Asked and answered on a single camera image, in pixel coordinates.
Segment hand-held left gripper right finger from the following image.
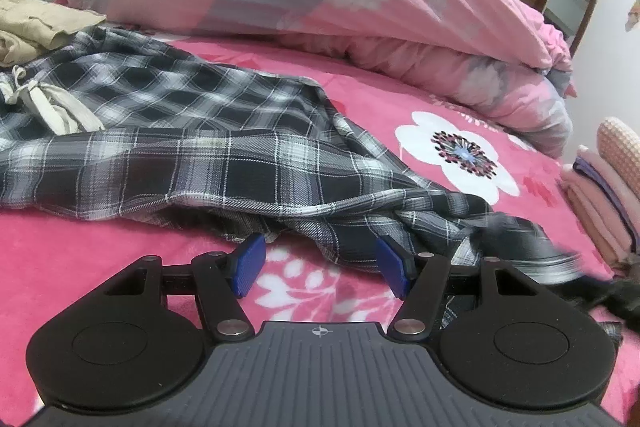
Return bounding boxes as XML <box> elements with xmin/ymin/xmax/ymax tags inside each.
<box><xmin>375</xmin><ymin>237</ymin><xmax>538</xmax><ymax>342</ymax></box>

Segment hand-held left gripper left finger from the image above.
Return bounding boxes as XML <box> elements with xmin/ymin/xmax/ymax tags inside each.
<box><xmin>102</xmin><ymin>233</ymin><xmax>267</xmax><ymax>342</ymax></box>

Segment black white plaid pants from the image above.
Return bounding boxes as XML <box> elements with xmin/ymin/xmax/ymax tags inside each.
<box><xmin>0</xmin><ymin>26</ymin><xmax>626</xmax><ymax>350</ymax></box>

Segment pale pink folded garment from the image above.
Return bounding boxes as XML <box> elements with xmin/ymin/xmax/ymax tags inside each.
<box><xmin>577</xmin><ymin>145</ymin><xmax>610</xmax><ymax>168</ymax></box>
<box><xmin>559</xmin><ymin>164</ymin><xmax>632</xmax><ymax>269</ymax></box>

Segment purple folded garment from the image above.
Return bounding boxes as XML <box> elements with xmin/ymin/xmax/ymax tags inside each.
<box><xmin>574</xmin><ymin>154</ymin><xmax>640</xmax><ymax>255</ymax></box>

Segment pink floral bed sheet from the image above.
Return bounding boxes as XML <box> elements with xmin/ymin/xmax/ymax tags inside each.
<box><xmin>0</xmin><ymin>0</ymin><xmax>640</xmax><ymax>427</ymax></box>

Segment beige folded pants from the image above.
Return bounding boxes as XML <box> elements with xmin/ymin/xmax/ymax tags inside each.
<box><xmin>0</xmin><ymin>0</ymin><xmax>108</xmax><ymax>68</ymax></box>

